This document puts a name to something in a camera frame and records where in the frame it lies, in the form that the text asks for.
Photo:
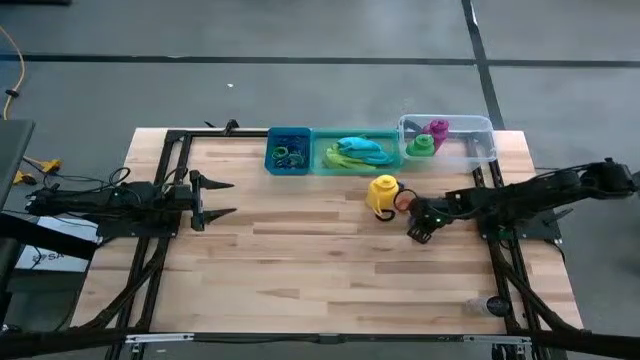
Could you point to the blue plastic bin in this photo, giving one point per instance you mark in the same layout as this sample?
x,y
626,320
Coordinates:
x,y
272,170

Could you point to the white drink can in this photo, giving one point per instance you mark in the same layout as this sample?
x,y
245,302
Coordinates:
x,y
492,306

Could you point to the blue coil hair band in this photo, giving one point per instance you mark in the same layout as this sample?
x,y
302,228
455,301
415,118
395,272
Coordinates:
x,y
287,141

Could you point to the yellow sports bottle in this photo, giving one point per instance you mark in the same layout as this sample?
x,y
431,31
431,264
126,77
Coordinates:
x,y
382,192

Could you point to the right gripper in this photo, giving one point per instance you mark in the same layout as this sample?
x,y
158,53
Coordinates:
x,y
430,217

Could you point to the black coil hair band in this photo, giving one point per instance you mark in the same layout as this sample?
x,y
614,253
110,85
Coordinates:
x,y
376,216

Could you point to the teal microfibre cloth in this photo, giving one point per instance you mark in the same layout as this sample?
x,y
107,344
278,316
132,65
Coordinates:
x,y
360,146

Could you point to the magenta sports bottle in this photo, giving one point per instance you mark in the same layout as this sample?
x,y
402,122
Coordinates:
x,y
437,131

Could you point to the green sports bottle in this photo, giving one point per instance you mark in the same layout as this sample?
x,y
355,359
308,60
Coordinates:
x,y
420,146

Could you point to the white cardboard box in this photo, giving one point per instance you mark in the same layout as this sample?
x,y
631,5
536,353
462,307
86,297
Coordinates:
x,y
55,250

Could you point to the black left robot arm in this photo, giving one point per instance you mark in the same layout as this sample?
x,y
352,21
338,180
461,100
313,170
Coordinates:
x,y
90,200

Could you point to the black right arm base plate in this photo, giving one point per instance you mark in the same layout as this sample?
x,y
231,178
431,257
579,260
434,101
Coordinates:
x,y
545,232

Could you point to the teal plastic bin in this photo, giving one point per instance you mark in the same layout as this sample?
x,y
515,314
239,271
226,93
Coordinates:
x,y
317,170

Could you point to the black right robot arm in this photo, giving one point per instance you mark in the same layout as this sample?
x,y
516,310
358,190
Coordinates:
x,y
540,192

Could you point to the green microfibre cloth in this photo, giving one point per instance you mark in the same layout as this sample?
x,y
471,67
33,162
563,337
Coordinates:
x,y
340,161

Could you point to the clear plastic bin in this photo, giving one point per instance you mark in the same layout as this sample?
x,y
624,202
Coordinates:
x,y
470,145

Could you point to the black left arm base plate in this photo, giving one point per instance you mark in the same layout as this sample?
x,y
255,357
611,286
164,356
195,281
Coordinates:
x,y
125,231

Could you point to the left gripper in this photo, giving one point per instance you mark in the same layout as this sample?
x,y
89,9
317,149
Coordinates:
x,y
196,200

